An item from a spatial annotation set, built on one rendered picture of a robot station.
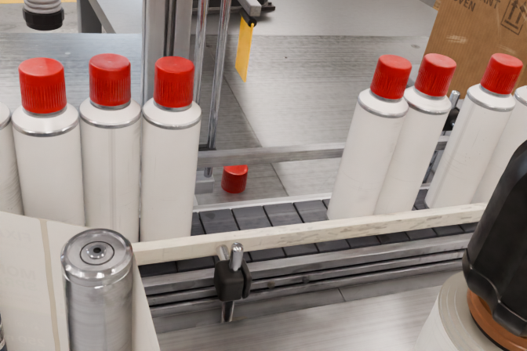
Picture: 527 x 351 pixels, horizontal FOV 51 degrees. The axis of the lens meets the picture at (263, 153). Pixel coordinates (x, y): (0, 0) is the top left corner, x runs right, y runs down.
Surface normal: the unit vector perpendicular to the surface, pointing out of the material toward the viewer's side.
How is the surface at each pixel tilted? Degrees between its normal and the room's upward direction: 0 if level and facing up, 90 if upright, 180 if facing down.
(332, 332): 0
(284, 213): 0
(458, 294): 1
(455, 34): 90
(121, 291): 90
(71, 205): 90
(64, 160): 90
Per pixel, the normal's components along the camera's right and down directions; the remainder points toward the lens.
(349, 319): 0.14, -0.82
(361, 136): -0.62, 0.37
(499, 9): -0.94, 0.07
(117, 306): 0.69, 0.48
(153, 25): 0.31, 0.58
